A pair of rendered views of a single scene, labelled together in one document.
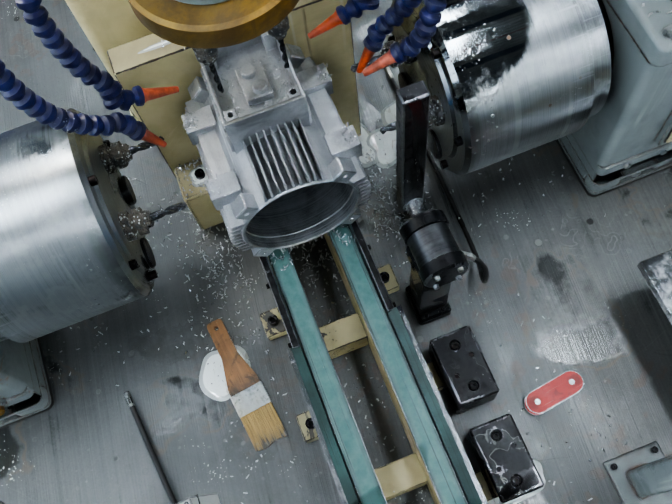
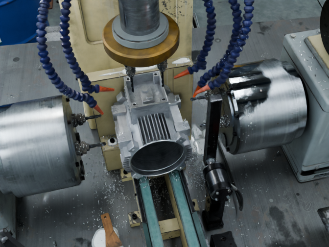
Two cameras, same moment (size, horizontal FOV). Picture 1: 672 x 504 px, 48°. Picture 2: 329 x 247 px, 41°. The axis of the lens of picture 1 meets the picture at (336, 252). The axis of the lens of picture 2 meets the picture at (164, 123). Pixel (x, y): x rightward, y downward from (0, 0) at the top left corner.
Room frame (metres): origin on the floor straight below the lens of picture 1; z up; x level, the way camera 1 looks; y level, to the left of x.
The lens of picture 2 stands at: (-0.27, 0.02, 1.97)
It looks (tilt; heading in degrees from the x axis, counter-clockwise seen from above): 50 degrees down; 359
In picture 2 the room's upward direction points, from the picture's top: 2 degrees counter-clockwise
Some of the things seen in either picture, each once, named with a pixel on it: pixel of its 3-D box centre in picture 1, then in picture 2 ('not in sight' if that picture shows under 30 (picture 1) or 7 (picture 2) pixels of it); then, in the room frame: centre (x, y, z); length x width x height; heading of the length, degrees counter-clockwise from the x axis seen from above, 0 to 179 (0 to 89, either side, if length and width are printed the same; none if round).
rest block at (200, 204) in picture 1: (208, 190); (114, 151); (0.55, 0.17, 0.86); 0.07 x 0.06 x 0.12; 100
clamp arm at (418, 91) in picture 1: (411, 156); (212, 133); (0.40, -0.11, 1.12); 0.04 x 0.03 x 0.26; 10
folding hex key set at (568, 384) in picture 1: (553, 393); not in sight; (0.16, -0.26, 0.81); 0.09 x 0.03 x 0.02; 107
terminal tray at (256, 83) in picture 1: (254, 88); (146, 98); (0.54, 0.06, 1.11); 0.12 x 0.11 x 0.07; 10
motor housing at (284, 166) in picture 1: (276, 153); (151, 131); (0.50, 0.05, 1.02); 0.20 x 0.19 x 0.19; 10
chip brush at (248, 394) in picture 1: (242, 381); (113, 244); (0.27, 0.17, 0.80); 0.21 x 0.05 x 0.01; 17
